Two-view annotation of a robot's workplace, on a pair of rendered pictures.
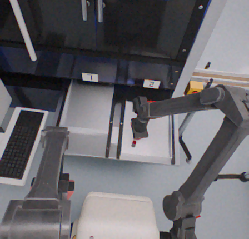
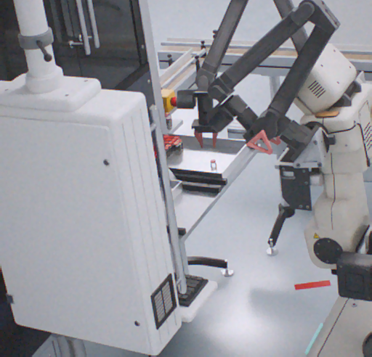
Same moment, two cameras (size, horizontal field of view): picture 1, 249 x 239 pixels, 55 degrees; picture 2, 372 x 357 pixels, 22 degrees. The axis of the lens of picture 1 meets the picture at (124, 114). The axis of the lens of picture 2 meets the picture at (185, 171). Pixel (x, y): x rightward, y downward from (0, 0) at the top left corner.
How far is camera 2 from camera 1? 2.85 m
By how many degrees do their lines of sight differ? 51
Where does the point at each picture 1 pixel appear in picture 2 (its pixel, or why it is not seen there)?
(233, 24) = not seen: outside the picture
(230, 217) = not seen: hidden behind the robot
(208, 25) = (144, 3)
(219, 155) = (288, 0)
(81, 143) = (186, 210)
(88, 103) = not seen: hidden behind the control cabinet
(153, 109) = (211, 64)
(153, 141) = (216, 157)
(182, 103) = (229, 20)
